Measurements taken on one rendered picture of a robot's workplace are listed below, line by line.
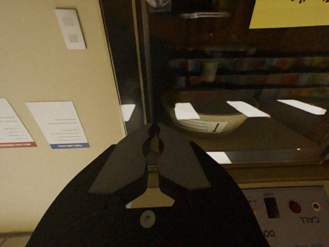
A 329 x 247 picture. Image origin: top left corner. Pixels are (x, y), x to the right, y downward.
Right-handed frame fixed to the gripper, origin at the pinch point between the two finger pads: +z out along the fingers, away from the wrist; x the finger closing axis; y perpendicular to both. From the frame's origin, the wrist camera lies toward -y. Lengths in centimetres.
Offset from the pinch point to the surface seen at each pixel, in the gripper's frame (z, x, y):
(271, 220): -3.7, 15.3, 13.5
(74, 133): 45, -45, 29
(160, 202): -1.6, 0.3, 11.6
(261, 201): -2.0, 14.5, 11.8
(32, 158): 45, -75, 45
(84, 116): 46, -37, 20
